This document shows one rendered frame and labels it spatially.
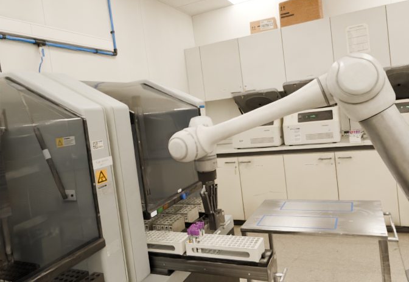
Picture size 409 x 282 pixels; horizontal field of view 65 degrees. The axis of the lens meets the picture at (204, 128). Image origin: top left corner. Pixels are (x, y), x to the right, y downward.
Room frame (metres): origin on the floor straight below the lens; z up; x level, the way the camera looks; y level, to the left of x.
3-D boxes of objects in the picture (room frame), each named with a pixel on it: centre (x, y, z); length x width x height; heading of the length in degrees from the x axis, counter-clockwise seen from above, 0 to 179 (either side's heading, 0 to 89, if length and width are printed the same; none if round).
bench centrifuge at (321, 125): (3.55, -1.20, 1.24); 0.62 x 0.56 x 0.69; 155
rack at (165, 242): (1.37, 0.26, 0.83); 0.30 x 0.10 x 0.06; 64
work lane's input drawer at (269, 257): (1.29, 0.10, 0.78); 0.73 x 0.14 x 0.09; 64
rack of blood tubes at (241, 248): (1.23, -0.02, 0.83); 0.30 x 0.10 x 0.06; 64
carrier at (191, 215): (1.64, 0.12, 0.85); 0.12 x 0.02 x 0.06; 154
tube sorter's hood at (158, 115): (1.67, 0.37, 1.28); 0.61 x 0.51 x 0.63; 154
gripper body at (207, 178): (1.25, 0.01, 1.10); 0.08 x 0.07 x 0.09; 154
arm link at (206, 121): (1.24, 0.02, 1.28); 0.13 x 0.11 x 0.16; 159
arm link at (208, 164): (1.25, 0.01, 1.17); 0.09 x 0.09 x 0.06
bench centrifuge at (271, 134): (3.80, -0.68, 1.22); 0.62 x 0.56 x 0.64; 152
